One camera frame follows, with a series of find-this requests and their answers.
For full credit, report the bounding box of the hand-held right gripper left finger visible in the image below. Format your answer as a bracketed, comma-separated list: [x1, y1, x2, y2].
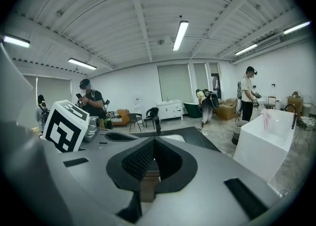
[59, 136, 156, 225]

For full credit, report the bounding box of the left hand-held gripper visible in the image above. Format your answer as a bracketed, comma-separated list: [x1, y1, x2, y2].
[40, 99, 147, 153]

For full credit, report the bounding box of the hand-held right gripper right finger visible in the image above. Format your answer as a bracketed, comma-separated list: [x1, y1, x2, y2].
[138, 136, 281, 226]

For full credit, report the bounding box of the white sink basin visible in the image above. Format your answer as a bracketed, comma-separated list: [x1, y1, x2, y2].
[160, 134, 186, 144]

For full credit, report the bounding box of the orange sofa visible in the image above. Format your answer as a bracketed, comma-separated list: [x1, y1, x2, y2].
[110, 109, 130, 127]

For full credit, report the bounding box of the black chair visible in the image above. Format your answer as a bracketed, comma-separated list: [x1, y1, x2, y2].
[143, 107, 162, 129]
[127, 113, 144, 132]

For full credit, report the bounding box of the black stone vanity top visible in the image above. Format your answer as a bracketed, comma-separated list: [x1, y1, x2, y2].
[128, 126, 222, 156]

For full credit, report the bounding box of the white water dispenser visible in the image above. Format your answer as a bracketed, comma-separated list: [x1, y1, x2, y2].
[133, 95, 144, 114]

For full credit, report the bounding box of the pleated white black basket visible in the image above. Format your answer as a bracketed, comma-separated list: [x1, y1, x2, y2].
[232, 118, 250, 145]

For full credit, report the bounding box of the white bathtub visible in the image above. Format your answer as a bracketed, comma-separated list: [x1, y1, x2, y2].
[233, 108, 297, 183]

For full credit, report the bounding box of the white vanity cabinet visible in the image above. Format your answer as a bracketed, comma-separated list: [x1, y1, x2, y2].
[157, 99, 184, 121]

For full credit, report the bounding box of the large cardboard box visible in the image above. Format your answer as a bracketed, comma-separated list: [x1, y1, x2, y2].
[217, 98, 239, 121]

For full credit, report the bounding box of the dark green bathtub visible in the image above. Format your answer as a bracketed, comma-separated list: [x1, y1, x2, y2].
[183, 101, 205, 119]

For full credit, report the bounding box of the pink towel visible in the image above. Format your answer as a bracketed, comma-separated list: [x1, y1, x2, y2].
[261, 111, 272, 132]

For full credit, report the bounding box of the grey window blind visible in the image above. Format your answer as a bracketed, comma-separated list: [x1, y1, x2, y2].
[193, 63, 210, 94]
[157, 63, 193, 103]

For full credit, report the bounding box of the ceiling tube light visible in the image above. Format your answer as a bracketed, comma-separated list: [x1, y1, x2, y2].
[172, 21, 190, 51]
[2, 34, 31, 48]
[283, 21, 311, 35]
[68, 57, 97, 70]
[234, 44, 258, 56]

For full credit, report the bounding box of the black bathtub faucet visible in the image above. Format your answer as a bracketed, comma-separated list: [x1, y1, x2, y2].
[283, 104, 297, 130]

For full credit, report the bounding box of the small cardboard box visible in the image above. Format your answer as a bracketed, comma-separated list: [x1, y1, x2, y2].
[286, 91, 304, 112]

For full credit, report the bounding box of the metal frame chair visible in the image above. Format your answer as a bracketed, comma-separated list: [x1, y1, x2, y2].
[265, 96, 277, 110]

